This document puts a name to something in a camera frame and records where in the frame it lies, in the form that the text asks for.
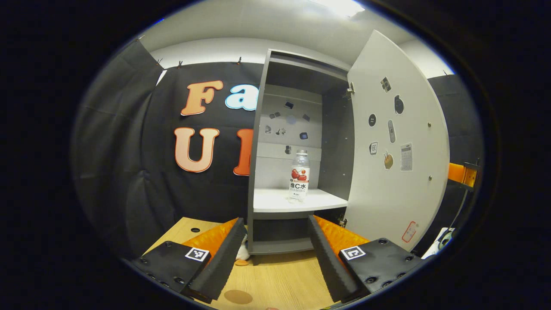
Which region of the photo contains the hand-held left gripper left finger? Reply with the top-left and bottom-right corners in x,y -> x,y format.
123,217 -> 247,304

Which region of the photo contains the white cabinet shelf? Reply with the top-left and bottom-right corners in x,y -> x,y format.
253,188 -> 348,214

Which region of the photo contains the white cabinet door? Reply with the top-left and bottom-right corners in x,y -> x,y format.
344,29 -> 451,252

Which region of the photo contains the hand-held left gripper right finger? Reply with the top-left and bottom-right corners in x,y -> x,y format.
307,214 -> 435,304

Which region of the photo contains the penguin plush toy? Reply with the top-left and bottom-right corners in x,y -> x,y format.
235,241 -> 251,267

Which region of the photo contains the grey cabinet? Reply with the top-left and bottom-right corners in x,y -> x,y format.
247,49 -> 356,255

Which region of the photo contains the white and green object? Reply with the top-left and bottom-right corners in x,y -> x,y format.
422,227 -> 455,259

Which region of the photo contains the clear bottle with red label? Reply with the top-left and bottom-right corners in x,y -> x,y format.
288,149 -> 310,203

